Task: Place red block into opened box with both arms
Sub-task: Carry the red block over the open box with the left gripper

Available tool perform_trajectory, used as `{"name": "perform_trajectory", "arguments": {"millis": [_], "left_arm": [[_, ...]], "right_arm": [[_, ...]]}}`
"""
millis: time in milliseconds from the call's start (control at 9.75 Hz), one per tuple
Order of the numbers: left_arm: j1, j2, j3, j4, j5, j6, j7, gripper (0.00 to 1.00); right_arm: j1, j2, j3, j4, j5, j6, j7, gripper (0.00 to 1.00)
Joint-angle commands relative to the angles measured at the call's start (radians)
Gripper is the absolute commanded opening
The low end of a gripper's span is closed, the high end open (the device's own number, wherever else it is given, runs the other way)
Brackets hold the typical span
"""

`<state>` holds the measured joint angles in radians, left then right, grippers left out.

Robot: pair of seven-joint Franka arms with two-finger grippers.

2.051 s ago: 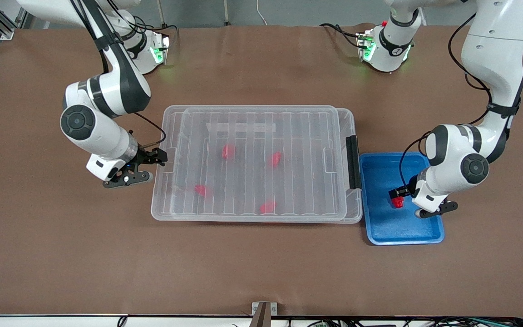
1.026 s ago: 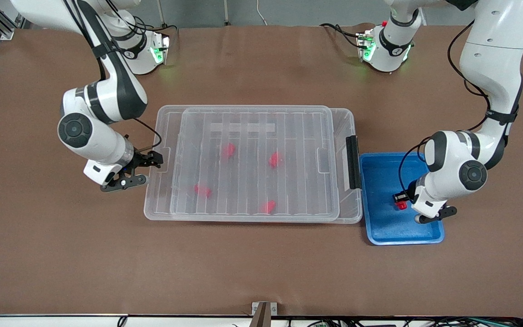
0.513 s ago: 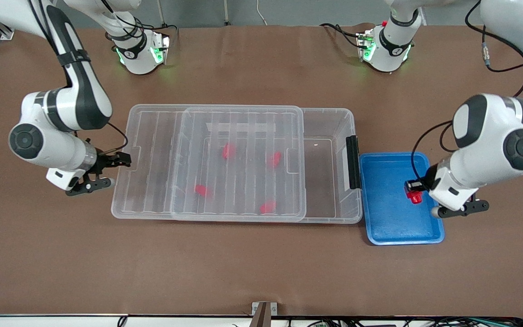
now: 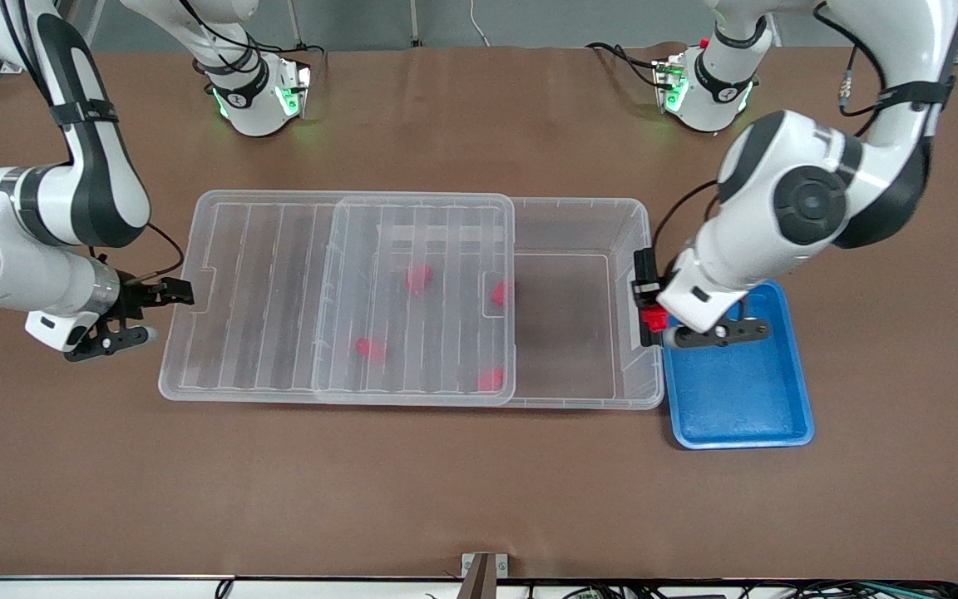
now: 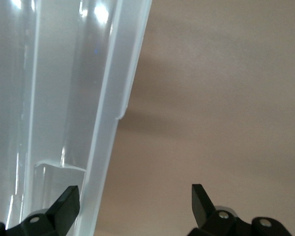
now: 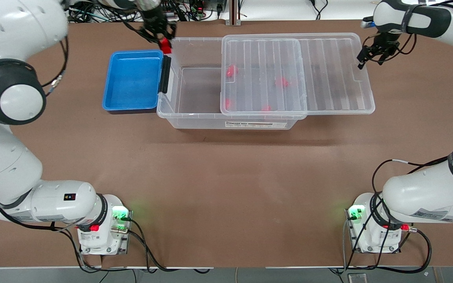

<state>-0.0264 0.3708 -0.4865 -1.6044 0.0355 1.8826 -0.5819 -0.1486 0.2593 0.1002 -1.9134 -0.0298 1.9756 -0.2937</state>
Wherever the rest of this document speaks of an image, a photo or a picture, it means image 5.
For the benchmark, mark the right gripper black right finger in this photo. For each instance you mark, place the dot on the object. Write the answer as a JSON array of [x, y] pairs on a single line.
[[202, 209]]

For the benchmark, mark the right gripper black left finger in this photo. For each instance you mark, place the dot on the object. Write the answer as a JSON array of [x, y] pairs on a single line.
[[64, 209]]

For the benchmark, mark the clear plastic storage box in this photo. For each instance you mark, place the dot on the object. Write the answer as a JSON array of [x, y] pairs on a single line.
[[59, 98]]

